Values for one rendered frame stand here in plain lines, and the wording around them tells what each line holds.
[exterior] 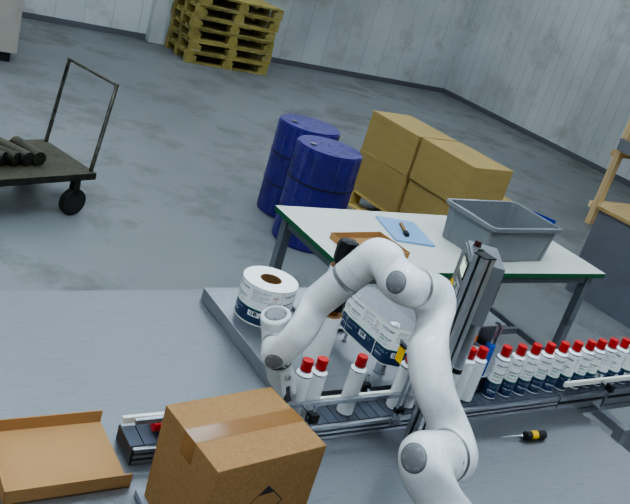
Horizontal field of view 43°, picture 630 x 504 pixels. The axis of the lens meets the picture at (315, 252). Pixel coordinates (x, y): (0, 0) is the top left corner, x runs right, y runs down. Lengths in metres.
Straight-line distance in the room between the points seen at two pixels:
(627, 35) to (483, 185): 6.99
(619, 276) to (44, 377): 5.20
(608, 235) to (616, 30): 6.61
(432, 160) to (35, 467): 4.86
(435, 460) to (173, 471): 0.59
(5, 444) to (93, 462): 0.22
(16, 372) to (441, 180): 4.50
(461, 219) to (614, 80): 8.64
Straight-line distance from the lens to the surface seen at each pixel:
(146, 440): 2.16
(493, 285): 2.28
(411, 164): 6.61
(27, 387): 2.37
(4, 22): 9.09
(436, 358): 1.84
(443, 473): 1.76
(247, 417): 1.90
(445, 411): 1.87
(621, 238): 6.78
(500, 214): 4.87
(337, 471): 2.32
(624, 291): 6.79
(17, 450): 2.15
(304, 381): 2.28
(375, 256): 1.94
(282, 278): 2.85
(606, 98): 12.92
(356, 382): 2.40
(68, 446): 2.17
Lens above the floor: 2.19
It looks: 22 degrees down
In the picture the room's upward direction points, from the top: 17 degrees clockwise
